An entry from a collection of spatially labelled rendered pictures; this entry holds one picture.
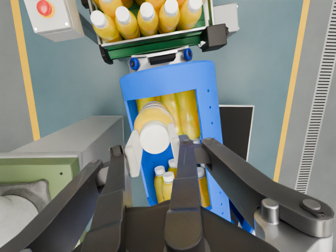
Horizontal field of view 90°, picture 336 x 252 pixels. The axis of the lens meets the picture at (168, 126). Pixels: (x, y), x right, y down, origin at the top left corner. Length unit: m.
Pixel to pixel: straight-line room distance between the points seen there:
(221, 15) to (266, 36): 1.15
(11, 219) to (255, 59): 1.92
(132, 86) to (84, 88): 1.33
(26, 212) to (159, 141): 0.57
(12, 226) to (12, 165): 0.21
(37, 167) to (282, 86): 2.00
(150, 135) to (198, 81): 0.24
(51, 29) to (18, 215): 0.54
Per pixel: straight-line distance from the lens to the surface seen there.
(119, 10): 0.59
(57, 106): 1.87
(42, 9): 0.63
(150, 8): 0.58
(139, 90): 0.42
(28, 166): 0.76
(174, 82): 0.40
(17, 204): 0.73
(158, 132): 0.21
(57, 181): 0.74
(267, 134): 2.06
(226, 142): 1.70
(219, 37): 0.69
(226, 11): 0.88
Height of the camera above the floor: 1.63
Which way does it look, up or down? 77 degrees down
